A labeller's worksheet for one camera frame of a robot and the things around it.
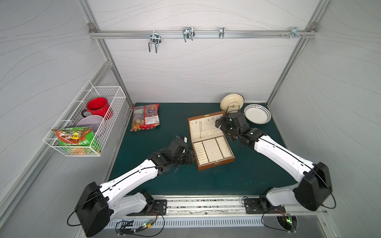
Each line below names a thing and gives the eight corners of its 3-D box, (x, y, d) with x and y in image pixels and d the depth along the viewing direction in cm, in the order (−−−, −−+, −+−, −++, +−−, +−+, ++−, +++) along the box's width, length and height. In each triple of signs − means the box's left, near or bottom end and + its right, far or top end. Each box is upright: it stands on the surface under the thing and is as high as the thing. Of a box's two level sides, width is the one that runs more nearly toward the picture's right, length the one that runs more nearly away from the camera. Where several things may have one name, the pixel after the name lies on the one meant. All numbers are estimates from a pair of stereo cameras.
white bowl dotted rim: (247, 126, 109) (249, 122, 106) (242, 107, 122) (243, 103, 119) (272, 126, 109) (275, 122, 106) (264, 107, 122) (266, 103, 119)
